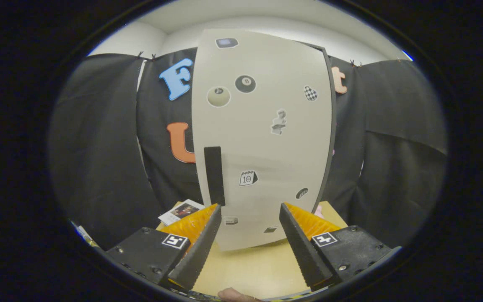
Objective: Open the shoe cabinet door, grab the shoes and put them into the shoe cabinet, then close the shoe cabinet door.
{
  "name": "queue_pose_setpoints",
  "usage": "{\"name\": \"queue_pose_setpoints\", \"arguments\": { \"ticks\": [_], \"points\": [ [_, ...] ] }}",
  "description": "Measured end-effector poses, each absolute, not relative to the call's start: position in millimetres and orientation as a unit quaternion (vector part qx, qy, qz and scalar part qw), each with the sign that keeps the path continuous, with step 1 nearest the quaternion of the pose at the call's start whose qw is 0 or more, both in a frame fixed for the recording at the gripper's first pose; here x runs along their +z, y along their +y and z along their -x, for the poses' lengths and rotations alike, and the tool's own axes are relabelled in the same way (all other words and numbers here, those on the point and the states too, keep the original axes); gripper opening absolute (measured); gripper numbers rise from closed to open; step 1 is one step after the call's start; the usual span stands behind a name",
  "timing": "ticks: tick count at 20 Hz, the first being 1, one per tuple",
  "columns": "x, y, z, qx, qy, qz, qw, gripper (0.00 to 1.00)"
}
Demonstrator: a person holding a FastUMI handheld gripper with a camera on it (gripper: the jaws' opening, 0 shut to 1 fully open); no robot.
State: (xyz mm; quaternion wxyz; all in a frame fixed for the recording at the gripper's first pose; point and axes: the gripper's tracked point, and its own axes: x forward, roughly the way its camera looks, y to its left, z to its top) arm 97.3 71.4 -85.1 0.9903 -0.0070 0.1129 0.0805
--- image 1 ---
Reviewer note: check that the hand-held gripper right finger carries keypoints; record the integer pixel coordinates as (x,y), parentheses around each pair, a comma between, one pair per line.
(304,251)

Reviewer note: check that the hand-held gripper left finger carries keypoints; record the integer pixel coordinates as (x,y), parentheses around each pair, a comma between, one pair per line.
(197,251)

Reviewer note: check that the beige shoe cabinet door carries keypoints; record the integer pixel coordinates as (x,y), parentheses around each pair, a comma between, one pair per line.
(266,147)

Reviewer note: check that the grey shoe cabinet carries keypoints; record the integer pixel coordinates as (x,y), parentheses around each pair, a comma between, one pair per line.
(333,121)

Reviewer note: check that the white book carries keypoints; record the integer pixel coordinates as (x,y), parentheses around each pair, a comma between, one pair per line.
(178,212)

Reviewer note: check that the colourful clutter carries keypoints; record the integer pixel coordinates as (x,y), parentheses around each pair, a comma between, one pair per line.
(86,238)

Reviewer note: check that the black backdrop cloth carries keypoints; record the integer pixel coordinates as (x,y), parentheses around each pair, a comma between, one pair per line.
(99,147)

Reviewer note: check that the long ceiling light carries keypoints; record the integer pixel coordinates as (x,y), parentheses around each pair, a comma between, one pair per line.
(407,55)

